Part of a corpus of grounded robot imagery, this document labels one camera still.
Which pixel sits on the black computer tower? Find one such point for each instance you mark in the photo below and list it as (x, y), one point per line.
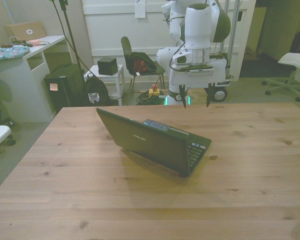
(65, 92)

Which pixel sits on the pink flat item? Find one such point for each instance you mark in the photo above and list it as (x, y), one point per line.
(35, 42)

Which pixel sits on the white swivel stool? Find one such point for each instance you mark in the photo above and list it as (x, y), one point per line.
(293, 60)

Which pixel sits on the black plastic chair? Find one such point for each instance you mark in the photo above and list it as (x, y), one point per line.
(125, 48)

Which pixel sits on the patterned blue cushion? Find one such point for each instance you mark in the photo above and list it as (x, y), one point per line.
(7, 53)

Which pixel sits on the brown cardboard box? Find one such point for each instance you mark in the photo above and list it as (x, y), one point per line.
(27, 30)

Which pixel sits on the white paper sheet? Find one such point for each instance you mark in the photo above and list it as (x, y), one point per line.
(139, 8)

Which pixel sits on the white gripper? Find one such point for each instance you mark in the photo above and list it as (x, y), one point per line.
(202, 80)

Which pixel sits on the metal pole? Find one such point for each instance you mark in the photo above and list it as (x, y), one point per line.
(233, 37)

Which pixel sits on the white desk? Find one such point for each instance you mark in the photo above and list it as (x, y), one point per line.
(20, 80)

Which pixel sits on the white cart wheel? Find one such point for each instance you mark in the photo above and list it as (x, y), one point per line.
(220, 95)

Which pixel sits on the black cube box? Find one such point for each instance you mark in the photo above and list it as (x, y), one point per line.
(107, 65)

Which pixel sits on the orange sticky note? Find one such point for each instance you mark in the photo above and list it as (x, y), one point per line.
(53, 87)

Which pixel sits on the dark bag with red cloth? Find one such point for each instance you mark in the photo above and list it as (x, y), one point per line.
(142, 63)

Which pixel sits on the black Asus laptop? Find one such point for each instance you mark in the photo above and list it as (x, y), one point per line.
(152, 142)

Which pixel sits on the black backpack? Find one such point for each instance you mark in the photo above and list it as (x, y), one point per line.
(96, 88)

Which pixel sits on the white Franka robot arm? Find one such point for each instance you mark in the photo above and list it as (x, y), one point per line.
(197, 25)

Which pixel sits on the yellow emergency stop button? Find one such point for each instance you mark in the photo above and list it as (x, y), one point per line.
(154, 91)

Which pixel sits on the small white side table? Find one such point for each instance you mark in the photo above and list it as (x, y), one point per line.
(116, 72)

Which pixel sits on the black camera stand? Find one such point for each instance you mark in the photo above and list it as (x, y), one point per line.
(70, 32)

